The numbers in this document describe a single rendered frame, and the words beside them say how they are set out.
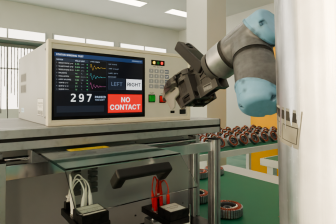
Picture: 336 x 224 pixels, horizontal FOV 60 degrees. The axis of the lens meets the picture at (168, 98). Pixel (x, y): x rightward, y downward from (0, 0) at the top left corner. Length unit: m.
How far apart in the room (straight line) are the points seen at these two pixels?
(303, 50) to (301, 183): 0.07
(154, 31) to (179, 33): 0.91
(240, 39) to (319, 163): 0.41
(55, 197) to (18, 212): 0.09
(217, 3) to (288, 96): 4.90
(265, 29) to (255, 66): 0.07
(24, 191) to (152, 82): 0.45
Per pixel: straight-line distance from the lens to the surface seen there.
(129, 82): 0.81
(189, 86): 0.66
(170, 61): 0.90
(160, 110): 0.87
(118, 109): 0.79
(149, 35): 8.52
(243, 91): 0.50
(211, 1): 4.97
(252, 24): 0.56
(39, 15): 7.41
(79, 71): 0.76
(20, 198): 0.88
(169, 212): 0.85
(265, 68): 0.51
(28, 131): 0.70
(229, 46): 0.58
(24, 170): 0.70
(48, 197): 0.90
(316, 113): 0.18
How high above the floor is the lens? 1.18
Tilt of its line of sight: 1 degrees up
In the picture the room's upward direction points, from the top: straight up
